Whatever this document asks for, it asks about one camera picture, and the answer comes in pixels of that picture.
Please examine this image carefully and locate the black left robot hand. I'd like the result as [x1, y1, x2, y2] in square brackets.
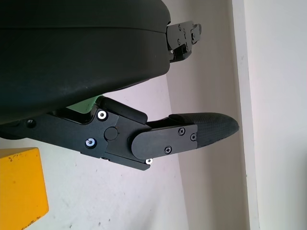
[0, 0, 240, 171]

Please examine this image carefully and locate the green wooden block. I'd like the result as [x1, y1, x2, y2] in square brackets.
[67, 95, 105, 115]

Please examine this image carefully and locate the yellow wooden block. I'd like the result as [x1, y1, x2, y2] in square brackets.
[0, 147, 50, 230]

